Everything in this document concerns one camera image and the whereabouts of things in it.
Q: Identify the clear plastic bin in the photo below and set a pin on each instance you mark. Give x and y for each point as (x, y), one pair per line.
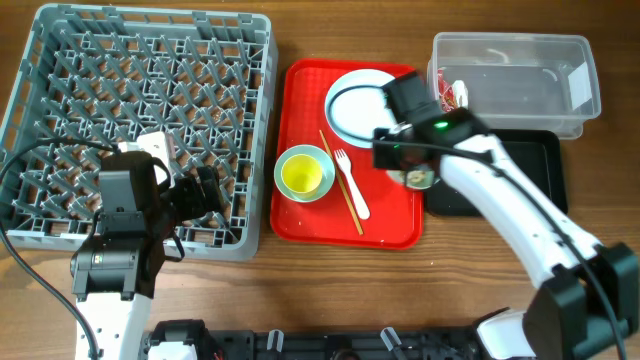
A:
(521, 81)

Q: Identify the wooden chopstick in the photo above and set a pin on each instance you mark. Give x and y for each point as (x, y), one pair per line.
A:
(342, 186)

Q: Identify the white plastic fork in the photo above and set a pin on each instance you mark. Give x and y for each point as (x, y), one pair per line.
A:
(345, 166)

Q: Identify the green bowl under cup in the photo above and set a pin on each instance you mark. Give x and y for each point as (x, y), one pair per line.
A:
(317, 153)

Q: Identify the black tray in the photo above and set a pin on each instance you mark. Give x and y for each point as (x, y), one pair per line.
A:
(536, 152)

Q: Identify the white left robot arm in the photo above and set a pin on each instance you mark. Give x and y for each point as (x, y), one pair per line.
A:
(114, 270)

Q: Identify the rice and food scraps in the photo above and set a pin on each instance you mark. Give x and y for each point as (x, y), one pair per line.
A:
(419, 179)

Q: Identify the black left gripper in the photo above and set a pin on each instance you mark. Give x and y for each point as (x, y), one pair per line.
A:
(195, 205)

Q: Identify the yellow plastic cup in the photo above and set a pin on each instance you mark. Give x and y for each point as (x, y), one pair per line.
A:
(302, 175)

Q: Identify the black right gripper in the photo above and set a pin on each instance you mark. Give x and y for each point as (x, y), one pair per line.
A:
(382, 160)

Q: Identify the light blue plate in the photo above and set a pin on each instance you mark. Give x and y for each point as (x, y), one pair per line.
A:
(360, 111)

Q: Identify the red snack wrapper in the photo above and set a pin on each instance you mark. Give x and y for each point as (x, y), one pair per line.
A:
(446, 93)

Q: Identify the grey dishwasher rack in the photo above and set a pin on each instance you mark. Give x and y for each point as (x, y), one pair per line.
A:
(95, 76)

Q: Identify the green bowl with food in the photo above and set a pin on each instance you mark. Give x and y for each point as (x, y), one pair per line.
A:
(399, 176)

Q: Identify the red plastic tray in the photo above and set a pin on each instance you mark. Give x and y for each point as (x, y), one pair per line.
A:
(396, 220)

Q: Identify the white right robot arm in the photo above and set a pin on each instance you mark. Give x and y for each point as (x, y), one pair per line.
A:
(587, 294)

